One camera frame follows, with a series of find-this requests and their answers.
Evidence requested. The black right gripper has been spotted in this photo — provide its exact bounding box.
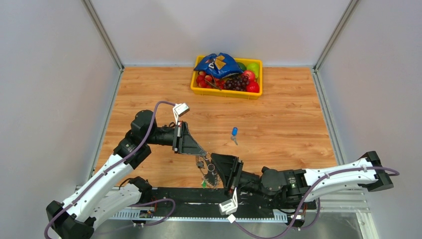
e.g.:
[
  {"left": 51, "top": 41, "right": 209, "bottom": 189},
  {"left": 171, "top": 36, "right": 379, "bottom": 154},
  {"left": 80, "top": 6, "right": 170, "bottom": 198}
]
[{"left": 211, "top": 153, "right": 275, "bottom": 201}]

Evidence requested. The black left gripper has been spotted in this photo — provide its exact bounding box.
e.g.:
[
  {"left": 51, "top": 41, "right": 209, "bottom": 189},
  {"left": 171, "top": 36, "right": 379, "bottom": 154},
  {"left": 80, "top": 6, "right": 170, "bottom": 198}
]
[{"left": 145, "top": 120, "right": 206, "bottom": 155}]

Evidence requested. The large metal key organizer ring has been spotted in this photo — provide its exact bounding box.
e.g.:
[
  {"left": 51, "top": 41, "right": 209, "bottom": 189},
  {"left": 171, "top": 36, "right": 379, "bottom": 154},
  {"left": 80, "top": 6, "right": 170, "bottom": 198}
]
[{"left": 195, "top": 155, "right": 221, "bottom": 190}]

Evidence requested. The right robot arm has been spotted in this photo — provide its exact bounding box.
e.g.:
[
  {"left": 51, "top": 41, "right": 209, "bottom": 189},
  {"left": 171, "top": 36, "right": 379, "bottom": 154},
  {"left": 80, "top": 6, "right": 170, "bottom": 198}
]
[{"left": 211, "top": 151, "right": 394, "bottom": 208}]

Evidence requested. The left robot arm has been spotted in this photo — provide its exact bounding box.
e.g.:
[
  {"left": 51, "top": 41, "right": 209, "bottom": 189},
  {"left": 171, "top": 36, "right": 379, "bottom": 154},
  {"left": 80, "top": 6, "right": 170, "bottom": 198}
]
[{"left": 46, "top": 110, "right": 207, "bottom": 239}]

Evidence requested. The silver key with blue tag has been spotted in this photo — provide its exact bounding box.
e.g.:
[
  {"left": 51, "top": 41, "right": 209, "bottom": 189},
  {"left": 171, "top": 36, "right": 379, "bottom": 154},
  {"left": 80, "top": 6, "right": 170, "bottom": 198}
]
[{"left": 230, "top": 127, "right": 238, "bottom": 145}]

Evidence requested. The yellow plastic bin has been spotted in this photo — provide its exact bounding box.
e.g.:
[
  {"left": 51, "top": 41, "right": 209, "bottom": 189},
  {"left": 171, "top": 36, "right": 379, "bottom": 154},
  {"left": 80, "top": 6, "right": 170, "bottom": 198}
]
[{"left": 190, "top": 56, "right": 263, "bottom": 100}]

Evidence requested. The red cherry cluster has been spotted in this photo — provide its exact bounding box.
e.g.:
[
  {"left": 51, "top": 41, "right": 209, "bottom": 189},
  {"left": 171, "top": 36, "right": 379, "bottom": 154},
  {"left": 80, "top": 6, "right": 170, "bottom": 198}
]
[{"left": 195, "top": 71, "right": 224, "bottom": 90}]

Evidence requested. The purple grape bunch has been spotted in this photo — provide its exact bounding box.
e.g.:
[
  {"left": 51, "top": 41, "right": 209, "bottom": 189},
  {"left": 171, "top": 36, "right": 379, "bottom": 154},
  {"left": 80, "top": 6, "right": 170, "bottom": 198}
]
[{"left": 224, "top": 75, "right": 250, "bottom": 92}]

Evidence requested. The red tomato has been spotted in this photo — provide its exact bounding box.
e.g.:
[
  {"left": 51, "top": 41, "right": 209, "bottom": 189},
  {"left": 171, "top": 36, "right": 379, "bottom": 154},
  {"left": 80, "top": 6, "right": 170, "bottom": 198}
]
[{"left": 246, "top": 81, "right": 260, "bottom": 93}]

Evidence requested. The blue chips bag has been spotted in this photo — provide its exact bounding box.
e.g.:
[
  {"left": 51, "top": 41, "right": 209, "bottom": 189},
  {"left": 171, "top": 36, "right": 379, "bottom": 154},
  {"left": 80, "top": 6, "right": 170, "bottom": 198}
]
[{"left": 194, "top": 53, "right": 244, "bottom": 79}]

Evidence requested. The red apple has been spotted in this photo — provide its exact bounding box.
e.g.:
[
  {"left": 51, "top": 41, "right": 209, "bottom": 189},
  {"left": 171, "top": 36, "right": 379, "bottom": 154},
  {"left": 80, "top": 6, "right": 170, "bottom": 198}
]
[{"left": 242, "top": 70, "right": 256, "bottom": 82}]

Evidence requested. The dark green avocado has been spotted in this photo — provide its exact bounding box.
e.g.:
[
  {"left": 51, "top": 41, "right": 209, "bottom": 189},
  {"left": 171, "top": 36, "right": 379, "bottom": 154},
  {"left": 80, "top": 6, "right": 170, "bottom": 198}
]
[{"left": 237, "top": 62, "right": 246, "bottom": 71}]

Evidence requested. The green apple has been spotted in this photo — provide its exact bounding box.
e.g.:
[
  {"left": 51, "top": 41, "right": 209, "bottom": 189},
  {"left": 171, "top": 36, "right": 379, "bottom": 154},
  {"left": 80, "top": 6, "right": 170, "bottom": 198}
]
[{"left": 246, "top": 62, "right": 260, "bottom": 79}]

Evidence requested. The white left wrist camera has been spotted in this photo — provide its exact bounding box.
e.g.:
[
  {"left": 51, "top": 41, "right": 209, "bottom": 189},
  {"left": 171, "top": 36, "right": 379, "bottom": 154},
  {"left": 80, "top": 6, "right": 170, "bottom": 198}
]
[{"left": 172, "top": 103, "right": 190, "bottom": 124}]

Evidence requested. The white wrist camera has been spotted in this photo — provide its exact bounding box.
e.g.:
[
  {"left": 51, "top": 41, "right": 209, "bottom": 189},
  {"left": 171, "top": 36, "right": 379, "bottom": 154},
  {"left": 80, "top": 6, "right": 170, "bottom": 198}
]
[
  {"left": 218, "top": 188, "right": 238, "bottom": 224},
  {"left": 172, "top": 103, "right": 190, "bottom": 124}
]

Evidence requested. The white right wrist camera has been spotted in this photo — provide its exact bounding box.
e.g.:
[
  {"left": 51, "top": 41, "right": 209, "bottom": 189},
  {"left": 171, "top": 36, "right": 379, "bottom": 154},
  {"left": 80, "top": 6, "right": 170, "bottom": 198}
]
[{"left": 218, "top": 188, "right": 238, "bottom": 224}]

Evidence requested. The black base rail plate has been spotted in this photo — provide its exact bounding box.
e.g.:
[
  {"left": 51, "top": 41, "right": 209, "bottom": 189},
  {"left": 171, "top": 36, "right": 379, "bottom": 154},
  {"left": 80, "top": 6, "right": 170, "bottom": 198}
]
[{"left": 138, "top": 187, "right": 299, "bottom": 220}]

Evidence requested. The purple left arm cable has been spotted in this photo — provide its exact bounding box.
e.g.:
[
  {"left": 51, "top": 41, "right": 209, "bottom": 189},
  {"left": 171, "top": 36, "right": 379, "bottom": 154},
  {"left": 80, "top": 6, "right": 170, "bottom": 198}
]
[{"left": 43, "top": 101, "right": 177, "bottom": 239}]

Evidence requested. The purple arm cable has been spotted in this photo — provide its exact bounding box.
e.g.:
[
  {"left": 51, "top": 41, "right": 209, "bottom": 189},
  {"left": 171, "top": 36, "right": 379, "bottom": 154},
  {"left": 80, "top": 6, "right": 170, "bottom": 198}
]
[
  {"left": 230, "top": 166, "right": 400, "bottom": 239},
  {"left": 43, "top": 101, "right": 177, "bottom": 239}
]

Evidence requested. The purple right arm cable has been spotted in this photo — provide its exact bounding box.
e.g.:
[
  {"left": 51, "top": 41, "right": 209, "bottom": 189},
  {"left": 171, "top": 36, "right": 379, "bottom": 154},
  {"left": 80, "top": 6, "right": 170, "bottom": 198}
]
[{"left": 230, "top": 166, "right": 400, "bottom": 239}]

